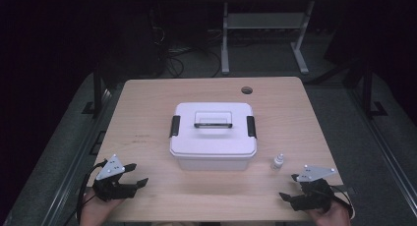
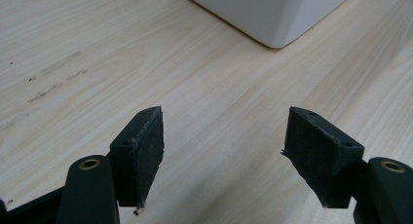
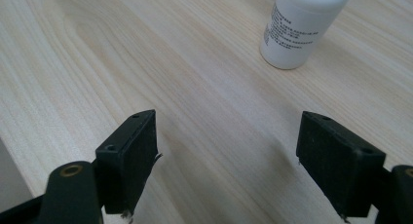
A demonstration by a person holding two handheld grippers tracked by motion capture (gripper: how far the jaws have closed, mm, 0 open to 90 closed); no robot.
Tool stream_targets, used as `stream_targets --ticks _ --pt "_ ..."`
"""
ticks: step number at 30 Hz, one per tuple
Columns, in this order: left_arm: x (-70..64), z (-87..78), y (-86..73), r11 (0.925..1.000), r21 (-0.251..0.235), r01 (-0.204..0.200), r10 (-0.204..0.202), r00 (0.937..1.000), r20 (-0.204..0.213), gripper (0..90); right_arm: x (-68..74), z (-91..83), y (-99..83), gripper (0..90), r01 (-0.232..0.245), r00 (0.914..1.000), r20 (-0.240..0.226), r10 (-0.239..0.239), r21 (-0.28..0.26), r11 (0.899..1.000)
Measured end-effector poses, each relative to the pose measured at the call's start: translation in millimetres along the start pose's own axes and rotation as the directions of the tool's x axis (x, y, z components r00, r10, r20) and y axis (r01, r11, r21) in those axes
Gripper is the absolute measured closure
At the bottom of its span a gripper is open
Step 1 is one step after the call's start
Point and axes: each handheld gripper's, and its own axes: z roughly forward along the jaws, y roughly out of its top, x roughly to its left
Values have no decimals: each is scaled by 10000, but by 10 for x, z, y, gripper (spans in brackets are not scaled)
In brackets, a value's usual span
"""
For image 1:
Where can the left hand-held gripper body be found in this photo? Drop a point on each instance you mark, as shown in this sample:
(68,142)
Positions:
(111,186)

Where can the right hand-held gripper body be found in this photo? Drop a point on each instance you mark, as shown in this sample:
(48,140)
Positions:
(313,193)

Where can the person's left hand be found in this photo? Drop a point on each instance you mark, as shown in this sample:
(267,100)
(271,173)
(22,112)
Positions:
(98,211)

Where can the person's right hand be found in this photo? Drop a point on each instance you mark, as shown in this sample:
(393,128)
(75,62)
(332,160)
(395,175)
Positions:
(329,216)

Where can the small white dropper bottle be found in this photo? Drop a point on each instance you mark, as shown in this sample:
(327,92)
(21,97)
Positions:
(277,162)

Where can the white lidded storage box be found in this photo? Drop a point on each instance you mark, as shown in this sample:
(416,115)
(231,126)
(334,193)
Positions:
(213,144)

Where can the grey metal stand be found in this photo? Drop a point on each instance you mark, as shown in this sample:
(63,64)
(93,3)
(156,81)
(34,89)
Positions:
(265,21)

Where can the black metal post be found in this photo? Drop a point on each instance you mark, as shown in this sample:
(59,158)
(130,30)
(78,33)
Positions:
(97,88)
(369,91)

